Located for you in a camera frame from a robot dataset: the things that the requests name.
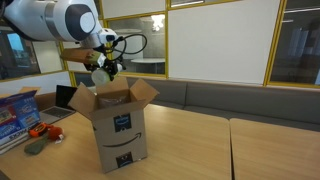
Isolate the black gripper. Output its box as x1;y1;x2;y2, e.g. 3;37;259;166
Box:
84;49;126;81

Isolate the small brown cardboard box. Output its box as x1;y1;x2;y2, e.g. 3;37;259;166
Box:
18;86;58;113

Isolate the open cardboard shipping box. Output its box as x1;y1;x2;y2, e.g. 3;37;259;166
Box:
67;76;160;174

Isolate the blue printed game box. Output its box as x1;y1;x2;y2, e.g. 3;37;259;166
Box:
0;90;43;150

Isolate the white table behind glass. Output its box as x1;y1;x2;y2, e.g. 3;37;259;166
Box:
130;58;167;75

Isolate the open grey laptop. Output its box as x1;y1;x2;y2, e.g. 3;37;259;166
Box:
39;84;79;125

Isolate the orange plush toy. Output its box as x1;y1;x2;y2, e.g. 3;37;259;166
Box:
46;125;65;145

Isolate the orange and black tool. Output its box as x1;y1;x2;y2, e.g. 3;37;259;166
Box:
28;122;50;139

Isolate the green cloth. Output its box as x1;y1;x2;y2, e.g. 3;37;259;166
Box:
23;137;50;156

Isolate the grey upholstered bench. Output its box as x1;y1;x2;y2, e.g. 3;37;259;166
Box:
73;71;320;133

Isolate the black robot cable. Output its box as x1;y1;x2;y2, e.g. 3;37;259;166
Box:
105;33;148;65

